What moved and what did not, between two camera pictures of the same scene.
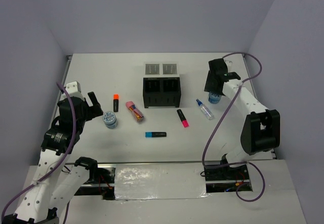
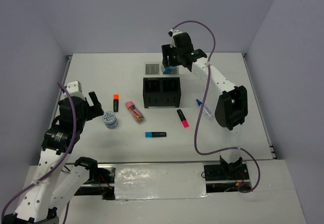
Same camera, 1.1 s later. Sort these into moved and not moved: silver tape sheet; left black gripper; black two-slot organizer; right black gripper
Moved: right black gripper
Not moved: left black gripper; silver tape sheet; black two-slot organizer
